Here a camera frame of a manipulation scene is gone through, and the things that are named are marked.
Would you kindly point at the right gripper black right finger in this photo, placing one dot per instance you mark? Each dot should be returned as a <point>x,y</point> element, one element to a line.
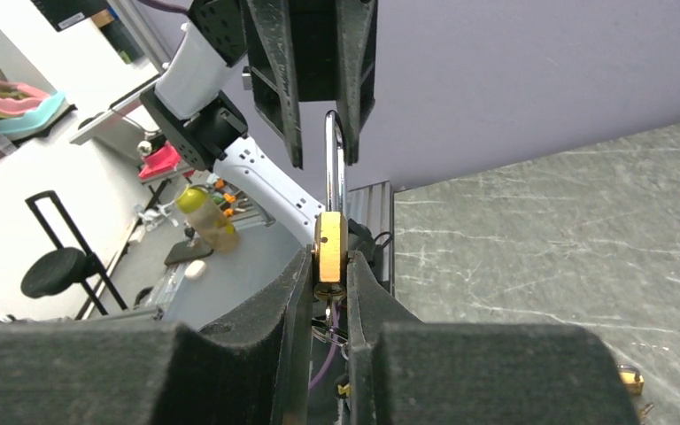
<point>405,371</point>

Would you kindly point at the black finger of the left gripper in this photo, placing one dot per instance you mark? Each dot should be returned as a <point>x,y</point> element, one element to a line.
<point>356,48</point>
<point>266,26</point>

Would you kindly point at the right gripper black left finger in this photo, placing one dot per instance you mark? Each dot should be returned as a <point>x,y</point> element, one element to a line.
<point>250,366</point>

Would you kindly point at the brass padlock long shackle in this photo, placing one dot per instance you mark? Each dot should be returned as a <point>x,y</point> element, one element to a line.
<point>331,233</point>

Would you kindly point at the small brass padlock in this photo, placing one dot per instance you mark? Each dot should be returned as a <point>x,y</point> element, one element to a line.
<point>632,379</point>

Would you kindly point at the black keys bunch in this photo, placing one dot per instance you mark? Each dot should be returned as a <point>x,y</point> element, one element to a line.
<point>327,330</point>

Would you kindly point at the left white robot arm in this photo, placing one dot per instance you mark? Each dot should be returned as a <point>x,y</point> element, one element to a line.
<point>297,52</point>

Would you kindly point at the yellow capped bottle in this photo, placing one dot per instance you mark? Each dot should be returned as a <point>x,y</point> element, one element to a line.
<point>207,219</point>

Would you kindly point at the black stool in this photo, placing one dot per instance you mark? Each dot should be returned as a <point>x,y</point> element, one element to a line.
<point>57,270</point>

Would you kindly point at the pink and teal bowls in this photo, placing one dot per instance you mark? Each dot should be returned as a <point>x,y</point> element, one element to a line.
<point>26,111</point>

